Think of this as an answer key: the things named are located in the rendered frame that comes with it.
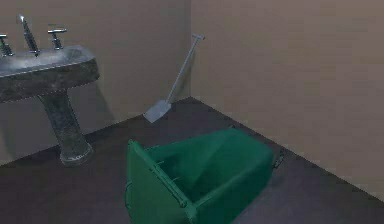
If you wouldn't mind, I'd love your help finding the green wheeled bin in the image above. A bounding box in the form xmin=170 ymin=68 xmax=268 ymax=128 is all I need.
xmin=124 ymin=127 xmax=286 ymax=224

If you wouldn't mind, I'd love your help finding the chrome tap spout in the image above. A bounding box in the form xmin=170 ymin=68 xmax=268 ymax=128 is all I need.
xmin=17 ymin=14 xmax=42 ymax=58

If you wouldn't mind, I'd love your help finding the grey long-handled shovel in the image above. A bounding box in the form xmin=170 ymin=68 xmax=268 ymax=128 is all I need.
xmin=142 ymin=32 xmax=206 ymax=124

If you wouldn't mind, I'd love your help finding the dark grey pedestal sink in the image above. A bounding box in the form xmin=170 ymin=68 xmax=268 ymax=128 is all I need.
xmin=0 ymin=44 xmax=101 ymax=167

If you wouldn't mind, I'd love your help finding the chrome tap handle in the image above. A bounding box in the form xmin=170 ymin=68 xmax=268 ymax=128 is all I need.
xmin=46 ymin=27 xmax=68 ymax=51
xmin=0 ymin=33 xmax=15 ymax=58

